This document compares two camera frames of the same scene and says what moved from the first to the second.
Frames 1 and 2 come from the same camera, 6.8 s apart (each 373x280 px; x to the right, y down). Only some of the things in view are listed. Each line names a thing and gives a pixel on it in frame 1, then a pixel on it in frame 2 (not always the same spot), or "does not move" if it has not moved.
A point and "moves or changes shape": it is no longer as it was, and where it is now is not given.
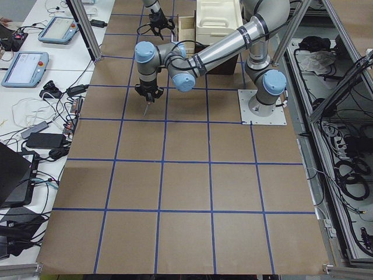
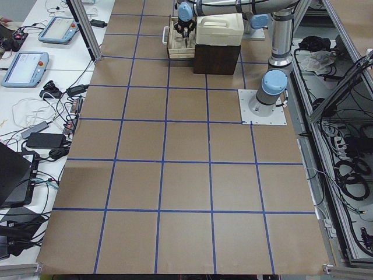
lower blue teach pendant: [25, 69] does not move
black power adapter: [46, 140] does not move
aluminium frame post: [87, 31] does not move
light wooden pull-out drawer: [186, 31] moves or changes shape
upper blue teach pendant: [59, 30] does not move
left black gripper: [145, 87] -> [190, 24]
